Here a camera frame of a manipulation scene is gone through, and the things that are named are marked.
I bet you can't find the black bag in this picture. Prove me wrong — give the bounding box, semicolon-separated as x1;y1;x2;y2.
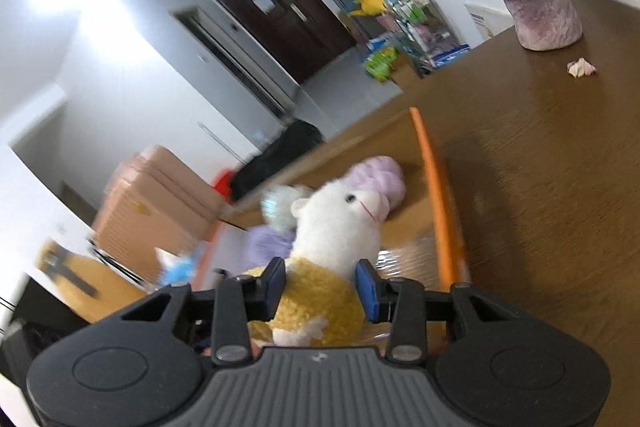
229;119;326;204

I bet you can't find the grey metal door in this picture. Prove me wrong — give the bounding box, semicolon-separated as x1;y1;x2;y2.
172;4;302;118

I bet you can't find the blue plush toy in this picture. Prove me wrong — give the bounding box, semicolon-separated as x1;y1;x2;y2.
154;247;202;286

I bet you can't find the black furniture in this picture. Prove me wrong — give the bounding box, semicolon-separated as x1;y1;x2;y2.
0;274;101;389

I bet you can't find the yellow object with grey strap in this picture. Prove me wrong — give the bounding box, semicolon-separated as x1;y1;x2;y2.
35;239;152;326

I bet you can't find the light lavender plush toy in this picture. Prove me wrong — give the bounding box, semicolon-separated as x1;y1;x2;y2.
242;226;297;276

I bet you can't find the purple plush toy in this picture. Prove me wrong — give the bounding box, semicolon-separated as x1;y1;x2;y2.
345;155;407;212

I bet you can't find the yellow toy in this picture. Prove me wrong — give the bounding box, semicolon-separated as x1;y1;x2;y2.
347;0;397;19

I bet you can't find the storage rack with goods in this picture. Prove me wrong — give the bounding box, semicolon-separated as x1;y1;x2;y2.
340;0;474;80

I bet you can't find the white board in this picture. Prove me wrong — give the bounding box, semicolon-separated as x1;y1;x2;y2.
464;2;519;42

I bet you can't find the red object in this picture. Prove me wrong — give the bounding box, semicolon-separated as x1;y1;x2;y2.
212;171;236;198

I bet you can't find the green snack packet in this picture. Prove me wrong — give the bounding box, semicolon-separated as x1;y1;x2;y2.
364;47;402;82

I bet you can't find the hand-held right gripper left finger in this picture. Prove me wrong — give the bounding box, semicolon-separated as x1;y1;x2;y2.
122;257;287;366

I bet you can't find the pale green plush toy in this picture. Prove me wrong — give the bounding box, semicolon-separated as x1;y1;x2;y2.
260;184;314;231

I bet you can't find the dark brown door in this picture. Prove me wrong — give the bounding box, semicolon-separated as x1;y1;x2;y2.
215;0;359;86

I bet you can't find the white alpaca plush yellow sweater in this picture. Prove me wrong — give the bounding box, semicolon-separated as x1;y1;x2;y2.
249;179;392;349

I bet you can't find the small crumpled pink wrapper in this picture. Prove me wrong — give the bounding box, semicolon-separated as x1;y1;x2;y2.
566;58;598;78

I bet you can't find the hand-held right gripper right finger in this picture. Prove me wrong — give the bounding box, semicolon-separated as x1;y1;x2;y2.
355;258;521;364

